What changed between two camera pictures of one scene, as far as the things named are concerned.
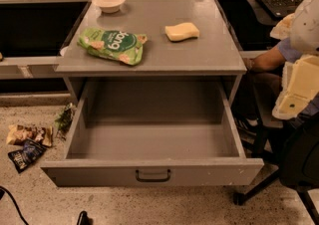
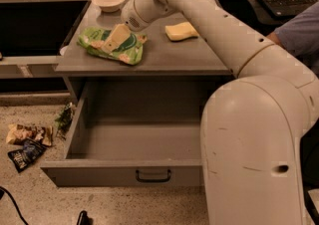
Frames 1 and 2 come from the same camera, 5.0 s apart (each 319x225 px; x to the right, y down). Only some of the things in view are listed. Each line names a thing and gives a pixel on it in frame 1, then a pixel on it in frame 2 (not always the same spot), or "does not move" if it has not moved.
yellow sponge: [181, 31] does not move
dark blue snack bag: [22, 158] does not move
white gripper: [306, 26] to [129, 16]
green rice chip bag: [120, 46] does not move
